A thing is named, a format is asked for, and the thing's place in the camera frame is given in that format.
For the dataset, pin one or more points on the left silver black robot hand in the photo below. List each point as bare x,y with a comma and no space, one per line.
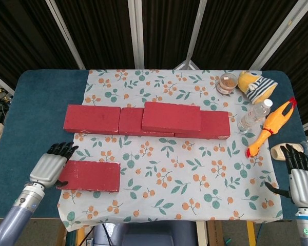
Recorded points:
47,169

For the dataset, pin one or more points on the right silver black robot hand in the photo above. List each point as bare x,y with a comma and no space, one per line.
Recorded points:
304,187

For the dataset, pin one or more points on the red foam brick white scuffs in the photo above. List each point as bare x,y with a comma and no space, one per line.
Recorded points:
92,175

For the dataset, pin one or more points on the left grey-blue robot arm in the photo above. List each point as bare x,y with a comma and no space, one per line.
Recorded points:
18,215

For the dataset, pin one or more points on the beige plastic bottle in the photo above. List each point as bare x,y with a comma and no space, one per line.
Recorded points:
278,152

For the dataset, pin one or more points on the blue felt table cover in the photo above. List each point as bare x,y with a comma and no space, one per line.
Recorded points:
41,115

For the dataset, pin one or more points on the yellow rubber chicken toy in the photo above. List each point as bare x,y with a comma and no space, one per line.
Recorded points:
272,123

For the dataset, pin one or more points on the clear plastic water bottle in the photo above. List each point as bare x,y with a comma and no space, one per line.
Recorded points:
254,115

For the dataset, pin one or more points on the red foam brick chipped corner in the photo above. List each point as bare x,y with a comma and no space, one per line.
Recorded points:
215,125

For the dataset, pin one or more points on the yellow plush toy striped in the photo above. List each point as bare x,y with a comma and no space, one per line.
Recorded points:
258,85

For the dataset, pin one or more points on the floral printed tablecloth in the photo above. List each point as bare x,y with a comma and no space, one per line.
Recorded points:
164,164

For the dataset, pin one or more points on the grey-blue robot torso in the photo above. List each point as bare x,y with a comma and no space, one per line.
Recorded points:
149,234

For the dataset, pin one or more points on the clear jar orange contents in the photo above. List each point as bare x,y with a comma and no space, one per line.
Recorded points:
227,84

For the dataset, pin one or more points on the white frame post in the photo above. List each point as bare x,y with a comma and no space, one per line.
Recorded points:
277,36
196,33
136,33
66,36

